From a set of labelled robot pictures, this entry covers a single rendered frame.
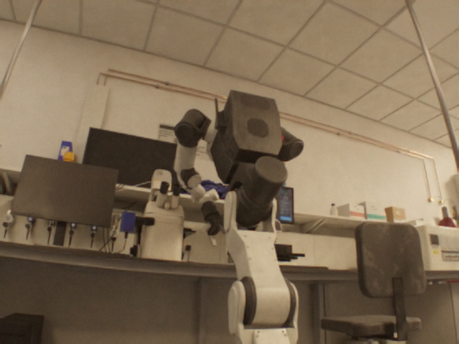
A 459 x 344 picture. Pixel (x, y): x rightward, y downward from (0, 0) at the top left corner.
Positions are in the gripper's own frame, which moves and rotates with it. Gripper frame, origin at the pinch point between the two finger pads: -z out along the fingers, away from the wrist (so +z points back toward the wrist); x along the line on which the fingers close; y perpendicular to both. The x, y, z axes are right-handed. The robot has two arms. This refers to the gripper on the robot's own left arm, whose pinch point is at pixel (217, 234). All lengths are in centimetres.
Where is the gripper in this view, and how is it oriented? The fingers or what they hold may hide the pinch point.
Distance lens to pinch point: 161.5
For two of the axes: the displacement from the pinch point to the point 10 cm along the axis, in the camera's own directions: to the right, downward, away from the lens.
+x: -4.6, 6.7, 5.8
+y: -8.4, -1.3, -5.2
